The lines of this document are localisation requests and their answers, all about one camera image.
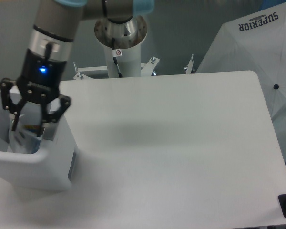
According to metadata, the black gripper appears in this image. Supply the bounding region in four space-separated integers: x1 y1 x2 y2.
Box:
0 49 71 136

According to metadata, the white umbrella with Superior print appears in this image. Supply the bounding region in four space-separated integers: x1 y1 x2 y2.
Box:
197 2 286 116

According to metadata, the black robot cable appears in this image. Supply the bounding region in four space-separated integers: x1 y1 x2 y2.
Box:
111 38 123 78

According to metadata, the white trash can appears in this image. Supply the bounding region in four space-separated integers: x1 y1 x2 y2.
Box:
0 94 78 191

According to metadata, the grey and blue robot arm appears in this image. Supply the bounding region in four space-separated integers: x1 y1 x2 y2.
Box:
0 0 155 131

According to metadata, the white robot pedestal with base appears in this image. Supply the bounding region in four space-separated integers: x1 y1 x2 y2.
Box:
73 16 160 80

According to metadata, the crushed clear plastic bottle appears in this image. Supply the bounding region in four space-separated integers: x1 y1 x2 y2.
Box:
9 119 42 154

